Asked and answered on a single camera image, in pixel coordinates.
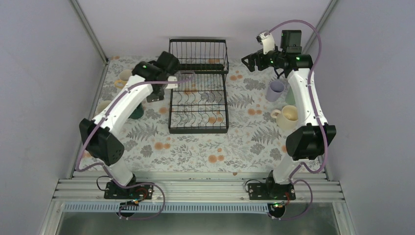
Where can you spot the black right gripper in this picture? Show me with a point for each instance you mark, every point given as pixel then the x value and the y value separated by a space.
pixel 252 57

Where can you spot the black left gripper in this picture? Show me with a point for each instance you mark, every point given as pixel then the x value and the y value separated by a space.
pixel 155 96

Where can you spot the dark teal mug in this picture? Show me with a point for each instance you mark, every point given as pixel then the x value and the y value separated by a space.
pixel 137 113

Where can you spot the lavender plastic cup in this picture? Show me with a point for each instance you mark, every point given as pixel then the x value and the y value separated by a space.
pixel 275 90

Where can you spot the yellow mug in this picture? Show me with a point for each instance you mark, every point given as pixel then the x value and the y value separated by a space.
pixel 123 78

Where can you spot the cream ribbed mug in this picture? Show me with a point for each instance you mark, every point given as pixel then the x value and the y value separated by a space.
pixel 286 118

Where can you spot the light green plastic cup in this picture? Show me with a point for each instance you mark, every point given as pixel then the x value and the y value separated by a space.
pixel 290 99

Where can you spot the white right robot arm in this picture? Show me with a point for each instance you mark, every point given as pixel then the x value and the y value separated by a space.
pixel 313 136

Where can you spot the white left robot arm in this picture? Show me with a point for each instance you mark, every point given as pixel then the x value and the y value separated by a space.
pixel 100 134

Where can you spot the floral table mat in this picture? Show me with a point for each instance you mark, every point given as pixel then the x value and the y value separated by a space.
pixel 253 142

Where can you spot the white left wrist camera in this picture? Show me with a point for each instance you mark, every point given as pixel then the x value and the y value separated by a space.
pixel 172 82

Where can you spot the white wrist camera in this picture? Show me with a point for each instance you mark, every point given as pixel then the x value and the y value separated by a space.
pixel 266 39
pixel 172 82

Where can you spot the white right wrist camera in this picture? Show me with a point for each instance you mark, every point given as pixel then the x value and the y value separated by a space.
pixel 266 39

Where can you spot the black wire dish rack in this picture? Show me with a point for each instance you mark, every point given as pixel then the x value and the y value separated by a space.
pixel 199 105

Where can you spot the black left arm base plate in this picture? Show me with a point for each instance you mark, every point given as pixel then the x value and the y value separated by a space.
pixel 112 191

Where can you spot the aluminium front rail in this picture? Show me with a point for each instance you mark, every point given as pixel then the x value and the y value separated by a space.
pixel 189 191

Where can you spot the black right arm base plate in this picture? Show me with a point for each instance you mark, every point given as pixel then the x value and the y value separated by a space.
pixel 262 191

